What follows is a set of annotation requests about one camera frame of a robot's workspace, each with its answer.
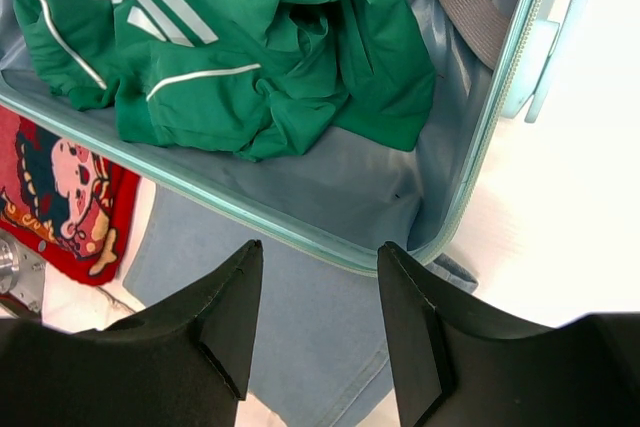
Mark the light blue suitcase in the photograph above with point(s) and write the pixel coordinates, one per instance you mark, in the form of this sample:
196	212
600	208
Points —
347	195

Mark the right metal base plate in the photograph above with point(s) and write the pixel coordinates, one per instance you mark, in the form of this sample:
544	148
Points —
22	280

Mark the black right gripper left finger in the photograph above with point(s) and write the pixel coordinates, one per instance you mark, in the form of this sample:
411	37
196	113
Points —
184	361

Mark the grey folded towel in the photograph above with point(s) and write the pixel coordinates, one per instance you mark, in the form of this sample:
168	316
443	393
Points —
320	356

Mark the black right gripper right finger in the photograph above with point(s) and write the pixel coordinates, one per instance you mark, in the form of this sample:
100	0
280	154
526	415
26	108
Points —
458	361

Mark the red cartoon print cloth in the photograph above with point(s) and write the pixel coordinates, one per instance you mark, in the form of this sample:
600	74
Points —
60	199

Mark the green lettered jersey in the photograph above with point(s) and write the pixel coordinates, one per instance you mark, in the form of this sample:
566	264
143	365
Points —
257	78

